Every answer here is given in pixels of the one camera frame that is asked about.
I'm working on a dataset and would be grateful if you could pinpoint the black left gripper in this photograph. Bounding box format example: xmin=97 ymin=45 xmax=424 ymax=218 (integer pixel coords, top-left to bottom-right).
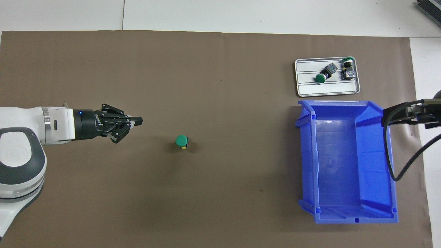
xmin=73 ymin=103 xmax=143 ymax=144

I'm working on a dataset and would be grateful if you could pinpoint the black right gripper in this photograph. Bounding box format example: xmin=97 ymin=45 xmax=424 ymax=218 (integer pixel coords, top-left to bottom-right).
xmin=381 ymin=90 xmax=441 ymax=130

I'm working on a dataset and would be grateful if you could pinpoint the blue plastic storage bin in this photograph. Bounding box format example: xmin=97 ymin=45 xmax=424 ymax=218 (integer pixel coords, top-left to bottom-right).
xmin=295 ymin=100 xmax=399 ymax=225

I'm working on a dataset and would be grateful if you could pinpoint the grey metal tray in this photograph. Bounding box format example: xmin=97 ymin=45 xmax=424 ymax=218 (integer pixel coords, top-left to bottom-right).
xmin=295 ymin=57 xmax=361 ymax=97

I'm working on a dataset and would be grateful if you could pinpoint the grey ribbed device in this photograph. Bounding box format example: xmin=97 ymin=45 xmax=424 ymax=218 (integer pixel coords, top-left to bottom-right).
xmin=415 ymin=0 xmax=441 ymax=18

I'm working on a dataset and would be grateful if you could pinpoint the brown paper table mat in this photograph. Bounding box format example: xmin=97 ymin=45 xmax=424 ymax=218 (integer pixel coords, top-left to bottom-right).
xmin=0 ymin=30 xmax=434 ymax=248

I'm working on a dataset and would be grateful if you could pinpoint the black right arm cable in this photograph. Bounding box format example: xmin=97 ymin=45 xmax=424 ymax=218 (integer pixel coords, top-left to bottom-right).
xmin=382 ymin=99 xmax=441 ymax=182

